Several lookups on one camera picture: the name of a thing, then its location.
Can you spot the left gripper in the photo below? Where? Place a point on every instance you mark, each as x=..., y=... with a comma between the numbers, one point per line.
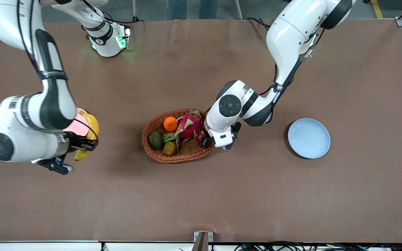
x=206, y=141

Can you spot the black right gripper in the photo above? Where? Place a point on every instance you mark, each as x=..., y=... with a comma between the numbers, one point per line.
x=76, y=142

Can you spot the yellow banana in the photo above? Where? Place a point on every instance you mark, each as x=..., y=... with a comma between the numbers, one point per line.
x=92, y=127

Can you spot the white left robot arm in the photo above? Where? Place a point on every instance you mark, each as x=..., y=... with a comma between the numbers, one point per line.
x=291, y=31

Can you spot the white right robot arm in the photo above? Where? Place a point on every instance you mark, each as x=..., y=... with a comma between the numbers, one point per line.
x=12, y=21

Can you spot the pink round plate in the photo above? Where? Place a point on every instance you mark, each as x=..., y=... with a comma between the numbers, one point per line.
x=77, y=127

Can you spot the pink dragon fruit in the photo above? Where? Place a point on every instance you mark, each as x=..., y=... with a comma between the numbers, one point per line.
x=188, y=126

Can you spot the brown wicker basket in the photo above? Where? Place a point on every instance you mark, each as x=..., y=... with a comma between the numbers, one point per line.
x=183, y=153

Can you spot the small yellow-green fruit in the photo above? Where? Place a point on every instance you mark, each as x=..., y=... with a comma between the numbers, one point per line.
x=169, y=149

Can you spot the orange tangerine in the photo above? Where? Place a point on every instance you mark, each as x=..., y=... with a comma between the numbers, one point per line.
x=170, y=124

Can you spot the green avocado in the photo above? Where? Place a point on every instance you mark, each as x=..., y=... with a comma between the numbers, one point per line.
x=156, y=141

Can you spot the blue round plate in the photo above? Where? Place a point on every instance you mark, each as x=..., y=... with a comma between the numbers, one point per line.
x=309, y=138

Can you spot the person legs in jeans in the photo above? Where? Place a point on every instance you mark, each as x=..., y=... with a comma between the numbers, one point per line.
x=178, y=8

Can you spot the metal table edge bracket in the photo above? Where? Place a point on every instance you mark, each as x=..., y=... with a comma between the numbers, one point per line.
x=202, y=238

